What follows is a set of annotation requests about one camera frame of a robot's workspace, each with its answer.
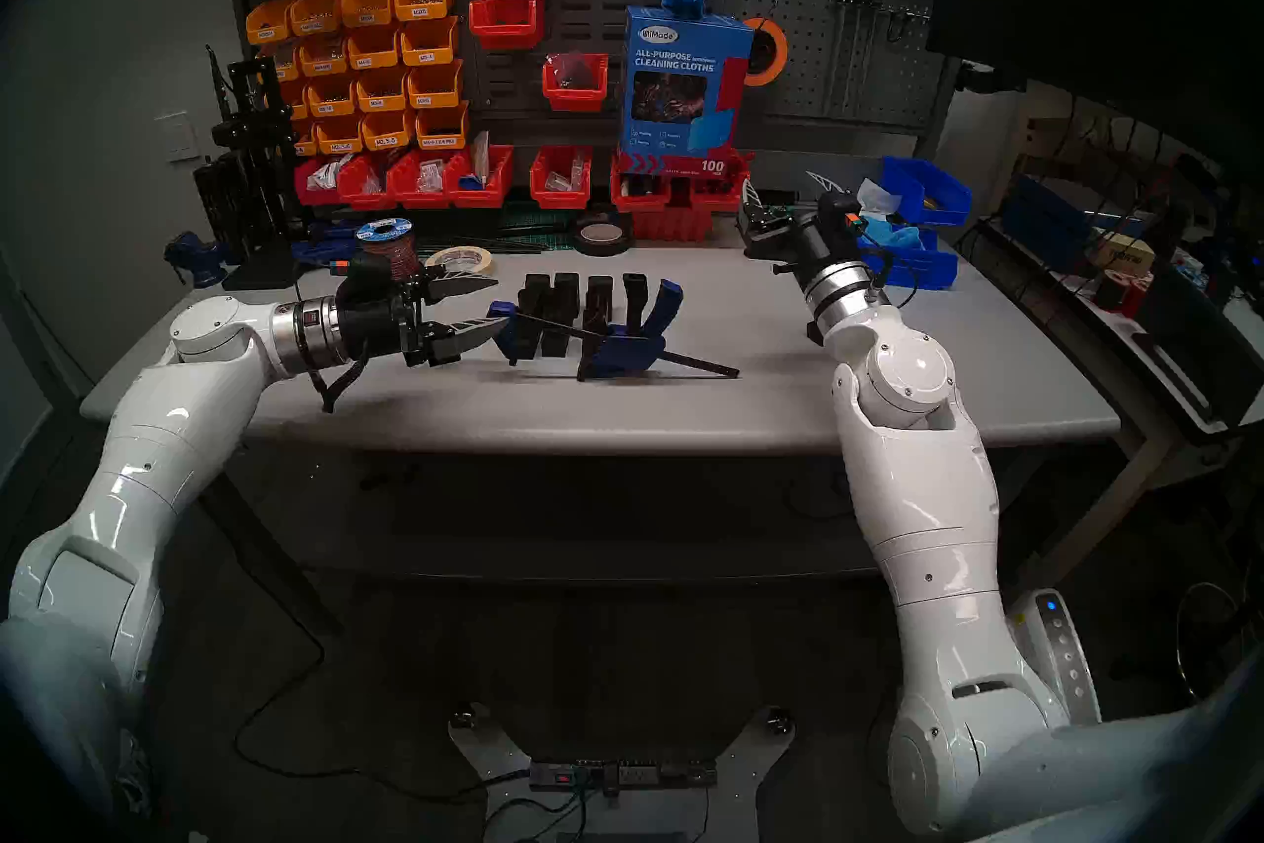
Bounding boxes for black floor cable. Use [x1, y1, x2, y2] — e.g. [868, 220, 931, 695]
[232, 545, 534, 803]

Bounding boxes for blue black bar clamp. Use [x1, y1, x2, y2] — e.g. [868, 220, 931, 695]
[487, 273, 740, 383]

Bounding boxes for white air purifier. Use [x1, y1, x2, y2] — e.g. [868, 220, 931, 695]
[1007, 589, 1102, 723]

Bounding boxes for red storage bin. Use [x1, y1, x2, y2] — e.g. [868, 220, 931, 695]
[444, 145, 514, 210]
[541, 53, 609, 113]
[387, 150, 455, 210]
[336, 152, 396, 212]
[530, 145, 593, 210]
[294, 158, 342, 207]
[468, 0, 546, 52]
[610, 155, 672, 212]
[691, 152, 751, 212]

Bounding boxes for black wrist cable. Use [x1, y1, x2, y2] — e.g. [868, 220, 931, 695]
[304, 335, 374, 414]
[867, 243, 921, 311]

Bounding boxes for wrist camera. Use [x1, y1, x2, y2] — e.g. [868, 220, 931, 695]
[818, 192, 867, 237]
[331, 251, 398, 291]

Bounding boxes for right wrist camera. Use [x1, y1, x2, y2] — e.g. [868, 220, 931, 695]
[818, 192, 867, 237]

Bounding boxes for orange tape roll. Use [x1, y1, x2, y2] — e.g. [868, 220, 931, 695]
[743, 16, 790, 87]

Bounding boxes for blue cleaning cloths box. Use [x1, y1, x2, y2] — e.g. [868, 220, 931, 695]
[620, 4, 754, 178]

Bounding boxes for black flat device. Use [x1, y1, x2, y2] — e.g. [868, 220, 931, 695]
[1131, 263, 1264, 427]

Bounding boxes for beige masking tape roll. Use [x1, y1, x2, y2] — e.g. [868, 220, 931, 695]
[425, 245, 495, 279]

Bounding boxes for small cardboard box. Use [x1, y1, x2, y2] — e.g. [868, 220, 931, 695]
[1086, 234, 1156, 277]

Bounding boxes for blue equipment case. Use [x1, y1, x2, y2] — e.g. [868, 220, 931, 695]
[1002, 174, 1151, 269]

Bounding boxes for red wire spool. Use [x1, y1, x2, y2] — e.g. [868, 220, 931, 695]
[355, 217, 416, 261]

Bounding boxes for black tool stand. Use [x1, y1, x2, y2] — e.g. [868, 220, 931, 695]
[193, 46, 302, 291]

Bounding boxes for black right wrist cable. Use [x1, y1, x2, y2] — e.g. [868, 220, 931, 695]
[867, 243, 921, 311]

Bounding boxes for white side desk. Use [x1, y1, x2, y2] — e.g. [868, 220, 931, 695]
[978, 214, 1264, 595]

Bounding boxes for blue plastic storage bin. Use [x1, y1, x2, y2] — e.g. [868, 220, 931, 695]
[881, 157, 973, 228]
[857, 219, 959, 291]

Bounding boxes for blue bench vise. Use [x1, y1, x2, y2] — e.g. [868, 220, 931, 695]
[164, 231, 230, 289]

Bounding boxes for white light switch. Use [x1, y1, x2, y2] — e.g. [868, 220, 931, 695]
[155, 110, 201, 163]

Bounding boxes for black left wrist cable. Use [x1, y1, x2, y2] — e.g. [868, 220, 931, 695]
[304, 335, 374, 414]

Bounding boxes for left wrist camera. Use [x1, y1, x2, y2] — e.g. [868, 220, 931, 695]
[331, 251, 398, 291]

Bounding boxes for black power strip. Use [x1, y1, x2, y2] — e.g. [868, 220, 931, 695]
[530, 757, 719, 793]

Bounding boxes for green cutting mat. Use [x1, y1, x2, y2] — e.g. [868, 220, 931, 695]
[415, 204, 584, 251]

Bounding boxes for red thread spool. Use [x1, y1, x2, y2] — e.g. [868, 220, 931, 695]
[1096, 268, 1151, 319]

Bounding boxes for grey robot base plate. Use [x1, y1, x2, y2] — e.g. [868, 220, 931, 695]
[449, 703, 796, 843]

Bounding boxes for blue hand clamp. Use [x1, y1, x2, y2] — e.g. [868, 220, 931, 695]
[291, 221, 361, 269]

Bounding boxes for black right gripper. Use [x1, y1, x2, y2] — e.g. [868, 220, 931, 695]
[741, 168, 862, 285]

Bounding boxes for black tape roll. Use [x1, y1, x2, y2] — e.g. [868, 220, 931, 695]
[574, 217, 633, 257]

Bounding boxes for stacked red storage bins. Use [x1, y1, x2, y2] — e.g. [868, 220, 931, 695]
[632, 204, 714, 242]

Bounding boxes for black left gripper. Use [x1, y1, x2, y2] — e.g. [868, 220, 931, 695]
[341, 273, 515, 370]

